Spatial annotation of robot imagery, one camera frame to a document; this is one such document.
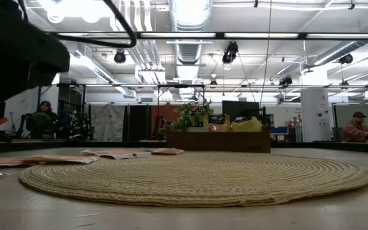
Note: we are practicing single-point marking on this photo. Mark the grey patterned curtain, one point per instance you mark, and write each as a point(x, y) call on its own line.
point(107, 123)

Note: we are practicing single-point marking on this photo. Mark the teal background cabinet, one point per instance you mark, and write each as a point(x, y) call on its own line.
point(278, 130)

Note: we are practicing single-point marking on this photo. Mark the white pillar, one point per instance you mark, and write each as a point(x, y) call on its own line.
point(315, 121)

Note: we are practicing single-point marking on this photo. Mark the black background robot arm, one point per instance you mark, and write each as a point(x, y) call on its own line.
point(75, 129)

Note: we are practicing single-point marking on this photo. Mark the person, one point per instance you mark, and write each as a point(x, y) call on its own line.
point(356, 131)
point(46, 108)

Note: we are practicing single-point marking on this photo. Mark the small background plant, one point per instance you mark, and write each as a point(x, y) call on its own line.
point(41, 118)

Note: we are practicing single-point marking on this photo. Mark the black monitor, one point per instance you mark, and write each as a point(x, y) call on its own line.
point(241, 108)

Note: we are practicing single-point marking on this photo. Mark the black panel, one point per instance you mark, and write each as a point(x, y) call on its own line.
point(139, 123)

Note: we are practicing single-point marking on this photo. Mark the round woven placemat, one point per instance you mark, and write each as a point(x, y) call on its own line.
point(203, 179)

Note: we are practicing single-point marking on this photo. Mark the brown wooden organizer box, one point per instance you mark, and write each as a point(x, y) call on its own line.
point(219, 142)

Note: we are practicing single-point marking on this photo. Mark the orange panel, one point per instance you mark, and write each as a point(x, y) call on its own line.
point(165, 111)

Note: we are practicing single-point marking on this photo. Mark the black metal table frame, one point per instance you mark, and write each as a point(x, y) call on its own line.
point(331, 146)

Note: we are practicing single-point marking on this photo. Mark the black overhead rig beam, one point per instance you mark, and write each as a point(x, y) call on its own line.
point(235, 35)

